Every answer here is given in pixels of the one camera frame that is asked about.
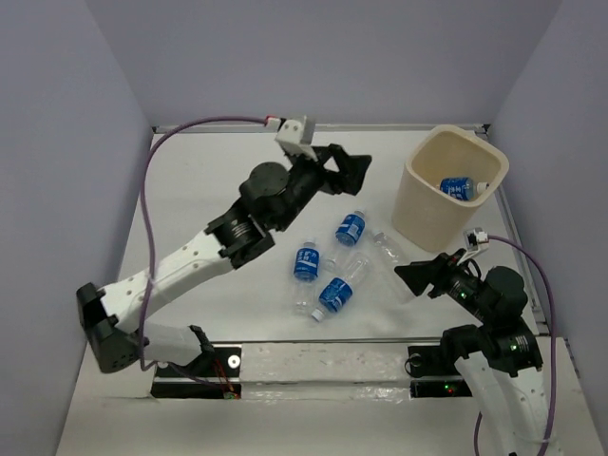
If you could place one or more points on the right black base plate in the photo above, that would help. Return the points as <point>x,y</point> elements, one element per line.
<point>437,385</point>

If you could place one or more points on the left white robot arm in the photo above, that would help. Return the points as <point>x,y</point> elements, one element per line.
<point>113,317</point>

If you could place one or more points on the blue label bottle front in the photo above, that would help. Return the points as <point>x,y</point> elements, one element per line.
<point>341,289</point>

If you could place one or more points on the beige plastic bin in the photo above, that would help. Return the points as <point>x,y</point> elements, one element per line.
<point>427,216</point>

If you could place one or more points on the blue label bottle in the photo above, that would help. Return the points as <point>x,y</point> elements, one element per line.
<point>305,274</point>
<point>345,238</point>
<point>462,188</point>
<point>341,289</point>

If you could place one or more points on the aluminium table rail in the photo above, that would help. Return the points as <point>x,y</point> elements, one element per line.
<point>477,128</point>

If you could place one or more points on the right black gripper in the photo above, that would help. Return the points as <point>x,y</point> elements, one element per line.
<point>416,275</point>

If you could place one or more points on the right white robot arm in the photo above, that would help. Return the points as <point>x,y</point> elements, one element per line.
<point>498,357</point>

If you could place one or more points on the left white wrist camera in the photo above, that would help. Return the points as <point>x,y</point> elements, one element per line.
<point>295,137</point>

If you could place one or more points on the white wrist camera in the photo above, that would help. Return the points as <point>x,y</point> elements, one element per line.
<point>295,137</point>
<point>476,242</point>

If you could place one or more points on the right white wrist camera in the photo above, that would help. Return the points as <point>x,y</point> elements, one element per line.
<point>476,242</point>

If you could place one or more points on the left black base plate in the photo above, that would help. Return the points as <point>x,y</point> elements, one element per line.
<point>216,378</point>

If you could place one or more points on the clear unlabelled bottle right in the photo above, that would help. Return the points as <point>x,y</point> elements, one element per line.
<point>391,255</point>

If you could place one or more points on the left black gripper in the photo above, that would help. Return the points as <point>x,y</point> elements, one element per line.
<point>353,168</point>

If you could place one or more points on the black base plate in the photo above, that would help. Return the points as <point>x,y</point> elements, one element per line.
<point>437,385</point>
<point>216,378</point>

